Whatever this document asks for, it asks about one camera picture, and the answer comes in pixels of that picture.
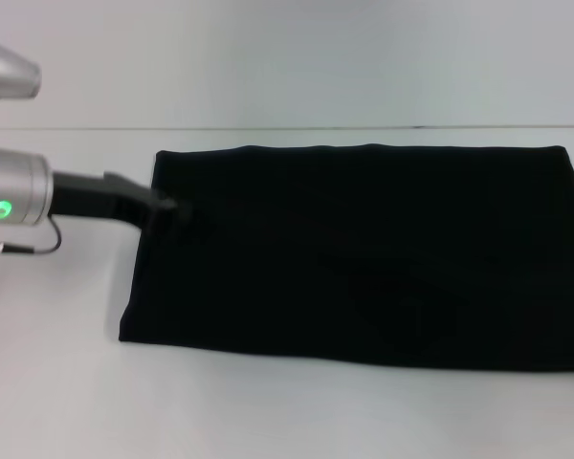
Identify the black t-shirt with FREE print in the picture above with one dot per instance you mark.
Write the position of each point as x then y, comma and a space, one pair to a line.
363, 258

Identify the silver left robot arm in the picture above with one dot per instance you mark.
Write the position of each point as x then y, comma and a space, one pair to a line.
21, 196

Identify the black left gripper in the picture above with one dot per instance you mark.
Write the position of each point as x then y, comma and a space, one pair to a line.
105, 198

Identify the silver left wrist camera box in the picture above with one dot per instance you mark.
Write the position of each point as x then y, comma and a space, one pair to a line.
9, 76

